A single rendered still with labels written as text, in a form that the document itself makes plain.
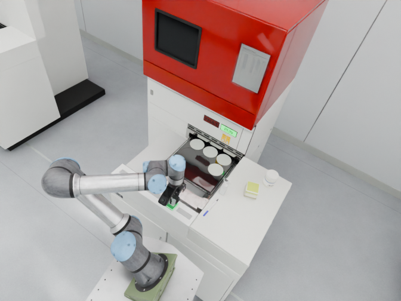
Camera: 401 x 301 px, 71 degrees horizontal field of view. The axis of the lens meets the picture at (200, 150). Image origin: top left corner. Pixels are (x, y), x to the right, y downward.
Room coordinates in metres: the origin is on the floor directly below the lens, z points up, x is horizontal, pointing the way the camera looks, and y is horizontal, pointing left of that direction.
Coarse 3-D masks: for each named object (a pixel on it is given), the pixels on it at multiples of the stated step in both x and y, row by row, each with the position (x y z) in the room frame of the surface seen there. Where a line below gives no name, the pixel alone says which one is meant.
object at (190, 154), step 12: (204, 144) 1.35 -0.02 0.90; (192, 156) 1.21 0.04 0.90; (204, 156) 1.24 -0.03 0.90; (216, 156) 1.26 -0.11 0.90; (192, 168) 1.12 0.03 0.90; (204, 168) 1.13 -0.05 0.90; (228, 168) 1.17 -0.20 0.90; (192, 180) 1.02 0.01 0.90; (204, 180) 1.04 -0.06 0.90; (216, 180) 1.06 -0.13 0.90
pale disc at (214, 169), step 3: (210, 165) 1.17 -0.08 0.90; (213, 165) 1.17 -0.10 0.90; (216, 165) 1.18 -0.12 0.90; (219, 165) 1.18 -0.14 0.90; (210, 168) 1.14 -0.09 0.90; (213, 168) 1.15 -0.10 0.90; (216, 168) 1.15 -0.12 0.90; (219, 168) 1.16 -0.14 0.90; (222, 168) 1.16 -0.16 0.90; (210, 171) 1.12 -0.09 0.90; (213, 171) 1.12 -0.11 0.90; (216, 171) 1.13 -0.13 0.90; (219, 171) 1.13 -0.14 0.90; (222, 171) 1.14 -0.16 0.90; (213, 174) 1.10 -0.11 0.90; (216, 174) 1.11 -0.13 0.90; (219, 174) 1.11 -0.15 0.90
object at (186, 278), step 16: (144, 240) 0.63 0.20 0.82; (160, 240) 0.65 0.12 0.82; (112, 272) 0.44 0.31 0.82; (128, 272) 0.45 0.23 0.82; (176, 272) 0.50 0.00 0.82; (192, 272) 0.51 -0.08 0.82; (96, 288) 0.35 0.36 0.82; (112, 288) 0.37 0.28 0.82; (176, 288) 0.42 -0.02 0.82; (192, 288) 0.44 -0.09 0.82
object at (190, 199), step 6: (186, 192) 0.94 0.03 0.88; (192, 192) 0.95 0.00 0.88; (180, 198) 0.89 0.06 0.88; (186, 198) 0.90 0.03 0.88; (192, 198) 0.91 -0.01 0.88; (198, 198) 0.92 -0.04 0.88; (186, 204) 0.87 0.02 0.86; (192, 204) 0.87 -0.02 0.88; (198, 204) 0.88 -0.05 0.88; (198, 210) 0.84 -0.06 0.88
